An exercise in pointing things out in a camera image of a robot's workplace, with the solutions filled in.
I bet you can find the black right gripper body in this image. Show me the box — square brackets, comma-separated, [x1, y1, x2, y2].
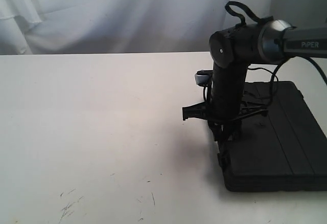
[182, 99, 268, 124]

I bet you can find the black plastic tool case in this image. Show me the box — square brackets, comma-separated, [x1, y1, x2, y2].
[218, 81, 326, 192]

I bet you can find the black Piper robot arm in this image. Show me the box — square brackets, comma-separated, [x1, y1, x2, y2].
[182, 20, 326, 143]

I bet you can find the white backdrop curtain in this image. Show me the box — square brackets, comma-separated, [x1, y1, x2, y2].
[1, 0, 326, 55]

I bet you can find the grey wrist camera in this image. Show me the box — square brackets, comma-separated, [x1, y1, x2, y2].
[195, 70, 213, 87]

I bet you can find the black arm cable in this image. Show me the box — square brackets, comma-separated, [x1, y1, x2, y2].
[224, 1, 327, 107]

